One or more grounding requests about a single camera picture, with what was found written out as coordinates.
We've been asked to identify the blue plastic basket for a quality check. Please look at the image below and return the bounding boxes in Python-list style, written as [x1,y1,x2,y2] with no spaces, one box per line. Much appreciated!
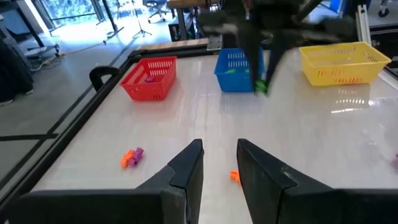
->
[213,47,265,93]

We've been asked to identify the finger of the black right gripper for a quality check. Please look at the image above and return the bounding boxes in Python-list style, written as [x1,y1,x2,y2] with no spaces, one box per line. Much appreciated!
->
[244,34,264,93]
[264,43,289,94]

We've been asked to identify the wooden table board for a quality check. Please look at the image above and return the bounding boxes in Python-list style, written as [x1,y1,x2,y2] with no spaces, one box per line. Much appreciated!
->
[136,37,210,52]

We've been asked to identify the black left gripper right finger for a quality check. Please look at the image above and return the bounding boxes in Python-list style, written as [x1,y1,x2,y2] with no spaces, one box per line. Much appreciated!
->
[236,138,398,224]

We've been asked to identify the person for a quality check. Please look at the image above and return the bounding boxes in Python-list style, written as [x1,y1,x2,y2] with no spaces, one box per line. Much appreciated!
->
[0,39,34,107]

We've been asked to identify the yellow plastic basket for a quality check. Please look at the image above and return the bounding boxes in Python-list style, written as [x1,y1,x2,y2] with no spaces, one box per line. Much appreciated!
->
[298,42,392,87]

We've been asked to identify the orange skeleton toy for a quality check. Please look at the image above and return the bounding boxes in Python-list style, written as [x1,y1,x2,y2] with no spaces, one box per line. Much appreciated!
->
[120,149,136,169]
[229,169,242,186]

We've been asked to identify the black tripod stand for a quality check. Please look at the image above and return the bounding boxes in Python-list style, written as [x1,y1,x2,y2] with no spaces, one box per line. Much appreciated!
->
[132,0,153,39]

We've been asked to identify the silver metal bracket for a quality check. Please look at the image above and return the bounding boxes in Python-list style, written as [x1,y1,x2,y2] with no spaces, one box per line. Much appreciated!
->
[206,34,223,52]

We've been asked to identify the grey rolling desk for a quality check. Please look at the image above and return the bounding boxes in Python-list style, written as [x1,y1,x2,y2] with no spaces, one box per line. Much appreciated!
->
[0,0,62,60]

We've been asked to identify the green skeleton toy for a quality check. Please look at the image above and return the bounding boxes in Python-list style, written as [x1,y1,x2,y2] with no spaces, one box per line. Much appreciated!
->
[254,79,270,95]

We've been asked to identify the black metal table frame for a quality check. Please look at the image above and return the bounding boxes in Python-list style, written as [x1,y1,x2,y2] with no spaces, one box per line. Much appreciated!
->
[0,46,220,215]

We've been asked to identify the wooden desk black legs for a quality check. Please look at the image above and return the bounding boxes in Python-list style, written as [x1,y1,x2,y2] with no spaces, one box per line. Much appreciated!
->
[166,0,212,41]

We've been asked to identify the black clamp handle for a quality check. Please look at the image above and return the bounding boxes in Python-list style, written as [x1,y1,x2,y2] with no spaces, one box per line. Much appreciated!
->
[89,65,121,92]

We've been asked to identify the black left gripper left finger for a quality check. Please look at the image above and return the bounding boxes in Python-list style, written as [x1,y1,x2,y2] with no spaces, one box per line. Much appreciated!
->
[6,139,205,224]

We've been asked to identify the red plastic basket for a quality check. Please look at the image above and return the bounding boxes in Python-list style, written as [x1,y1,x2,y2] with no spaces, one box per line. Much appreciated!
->
[120,55,178,102]

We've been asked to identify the office chair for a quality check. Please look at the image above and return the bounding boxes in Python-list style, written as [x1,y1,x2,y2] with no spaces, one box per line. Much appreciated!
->
[143,0,170,23]

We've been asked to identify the silver aluminium extrusion post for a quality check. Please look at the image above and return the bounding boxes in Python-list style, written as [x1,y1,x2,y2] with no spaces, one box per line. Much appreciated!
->
[355,3,373,45]

